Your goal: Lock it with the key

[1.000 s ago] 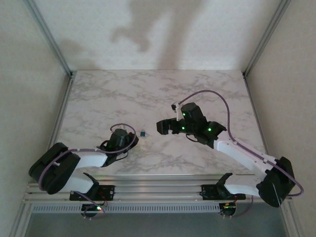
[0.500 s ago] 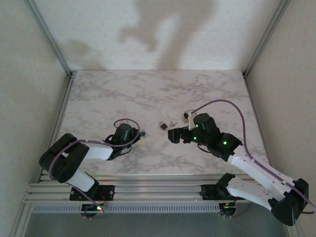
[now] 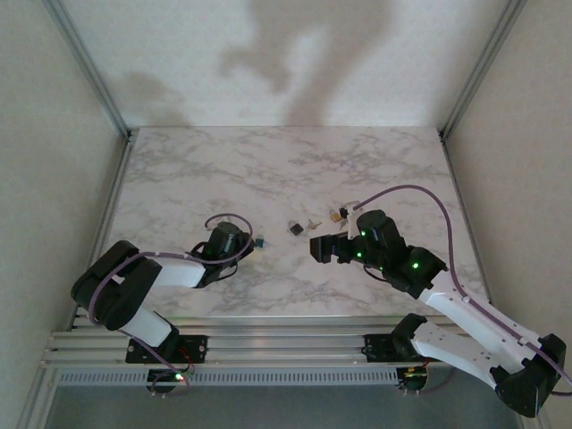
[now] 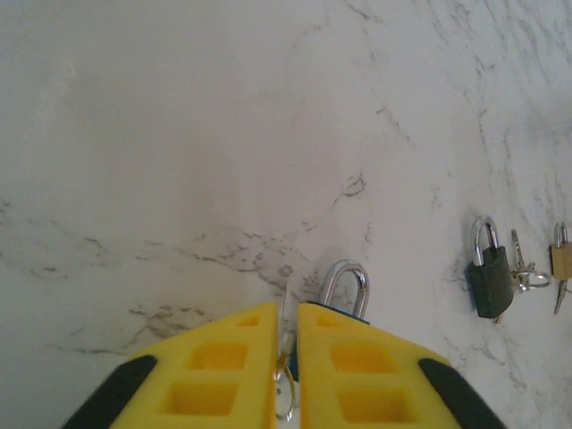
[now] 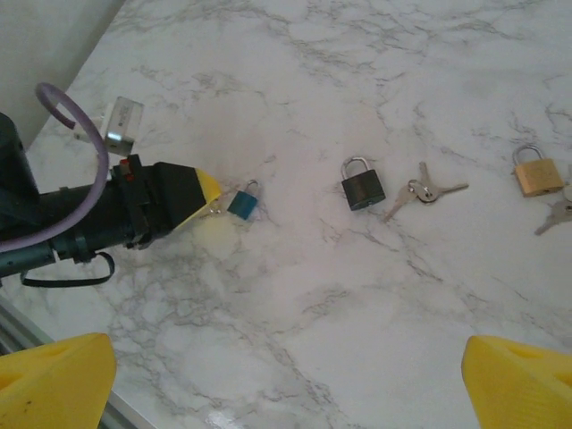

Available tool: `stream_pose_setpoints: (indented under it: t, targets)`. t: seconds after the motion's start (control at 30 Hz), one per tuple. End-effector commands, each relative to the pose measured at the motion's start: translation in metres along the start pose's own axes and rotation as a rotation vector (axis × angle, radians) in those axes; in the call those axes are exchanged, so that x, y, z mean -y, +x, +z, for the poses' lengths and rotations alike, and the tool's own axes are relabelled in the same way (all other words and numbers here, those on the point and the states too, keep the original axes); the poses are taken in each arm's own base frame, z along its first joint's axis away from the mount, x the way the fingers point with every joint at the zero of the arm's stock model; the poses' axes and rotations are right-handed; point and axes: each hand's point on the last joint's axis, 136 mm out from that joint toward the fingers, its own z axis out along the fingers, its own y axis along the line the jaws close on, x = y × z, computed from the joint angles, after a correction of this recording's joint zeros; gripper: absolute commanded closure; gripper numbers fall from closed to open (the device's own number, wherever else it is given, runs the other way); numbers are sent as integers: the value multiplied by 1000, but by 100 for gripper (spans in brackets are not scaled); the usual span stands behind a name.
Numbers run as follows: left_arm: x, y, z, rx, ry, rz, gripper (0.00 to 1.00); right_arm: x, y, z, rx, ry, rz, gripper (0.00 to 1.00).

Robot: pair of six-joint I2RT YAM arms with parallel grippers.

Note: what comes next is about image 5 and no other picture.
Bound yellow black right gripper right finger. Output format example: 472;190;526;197
461;334;572;429

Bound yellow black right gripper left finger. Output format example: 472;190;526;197
0;332;118;429

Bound small blue padlock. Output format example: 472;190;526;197
226;179;261;222

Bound brass padlock keys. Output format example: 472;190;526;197
534;164;572;237

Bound black padlock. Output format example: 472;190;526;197
340;155;387;213

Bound brass padlock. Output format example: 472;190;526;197
511;143;566;198

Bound thin black left gripper wire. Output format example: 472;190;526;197
21;251;115;290

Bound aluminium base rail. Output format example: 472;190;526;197
0;303;151;429

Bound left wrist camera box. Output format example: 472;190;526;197
73;96;147;157

